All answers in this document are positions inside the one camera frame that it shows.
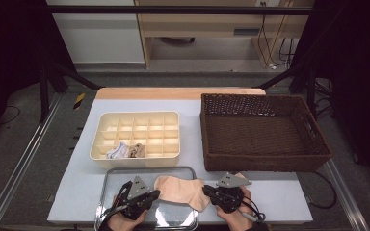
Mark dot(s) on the clear lid with round knob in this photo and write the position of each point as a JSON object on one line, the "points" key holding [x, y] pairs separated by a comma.
{"points": [[115, 178]]}

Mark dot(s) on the person's right hand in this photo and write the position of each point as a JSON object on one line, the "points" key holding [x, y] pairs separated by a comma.
{"points": [[239, 221]]}

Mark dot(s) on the white cabinet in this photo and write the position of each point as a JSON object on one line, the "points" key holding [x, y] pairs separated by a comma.
{"points": [[99, 38]]}

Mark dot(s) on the wooden desk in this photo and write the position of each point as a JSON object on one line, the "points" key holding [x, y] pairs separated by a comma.
{"points": [[205, 22]]}

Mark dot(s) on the black metal stand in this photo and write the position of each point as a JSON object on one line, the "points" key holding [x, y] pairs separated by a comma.
{"points": [[311, 89], [44, 93]]}

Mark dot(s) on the black crossbar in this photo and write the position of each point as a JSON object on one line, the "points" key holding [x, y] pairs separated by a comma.
{"points": [[173, 9]]}

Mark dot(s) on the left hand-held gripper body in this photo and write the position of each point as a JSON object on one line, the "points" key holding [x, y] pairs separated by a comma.
{"points": [[135, 207]]}

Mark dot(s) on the cream divided storage box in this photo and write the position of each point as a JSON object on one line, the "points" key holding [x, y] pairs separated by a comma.
{"points": [[135, 162]]}

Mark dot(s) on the brown woven basket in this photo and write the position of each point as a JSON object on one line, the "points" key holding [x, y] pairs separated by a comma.
{"points": [[285, 134]]}

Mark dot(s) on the aluminium rail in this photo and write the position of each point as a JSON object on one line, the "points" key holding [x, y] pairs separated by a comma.
{"points": [[19, 173], [347, 199]]}

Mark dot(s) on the person's left hand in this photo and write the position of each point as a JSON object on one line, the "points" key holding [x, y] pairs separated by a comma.
{"points": [[120, 224]]}

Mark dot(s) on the black yellow striped tape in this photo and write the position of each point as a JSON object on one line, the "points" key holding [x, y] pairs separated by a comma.
{"points": [[79, 101]]}

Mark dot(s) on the black curtain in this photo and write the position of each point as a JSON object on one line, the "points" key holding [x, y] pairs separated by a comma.
{"points": [[6, 48], [359, 64]]}

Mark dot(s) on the beige sock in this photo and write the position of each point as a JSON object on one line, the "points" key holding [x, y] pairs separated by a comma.
{"points": [[137, 150], [181, 191]]}

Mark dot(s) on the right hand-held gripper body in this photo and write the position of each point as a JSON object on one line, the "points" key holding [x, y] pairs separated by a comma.
{"points": [[231, 199]]}

